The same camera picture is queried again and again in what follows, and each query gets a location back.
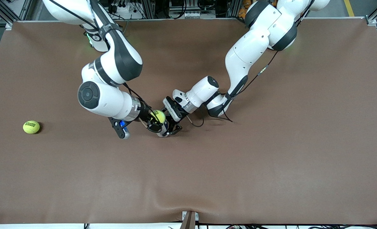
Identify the yellow-green tennis ball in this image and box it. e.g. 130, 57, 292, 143
150, 109, 167, 124
23, 121, 40, 135

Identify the blue white tennis ball can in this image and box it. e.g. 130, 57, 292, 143
157, 122, 171, 138

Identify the brown table mat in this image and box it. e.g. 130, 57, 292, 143
0, 17, 377, 225

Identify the grey electronics box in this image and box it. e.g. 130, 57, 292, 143
169, 0, 215, 19

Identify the white power strip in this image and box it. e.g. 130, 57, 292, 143
110, 3, 135, 15

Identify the bag of orange items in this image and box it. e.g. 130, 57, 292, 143
238, 0, 278, 18

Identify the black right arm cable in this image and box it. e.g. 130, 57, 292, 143
48, 0, 161, 125

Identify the grey metal mount bracket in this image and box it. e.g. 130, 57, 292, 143
181, 211, 199, 229

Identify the aluminium frame profile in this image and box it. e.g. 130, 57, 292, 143
227, 0, 241, 18
141, 0, 156, 19

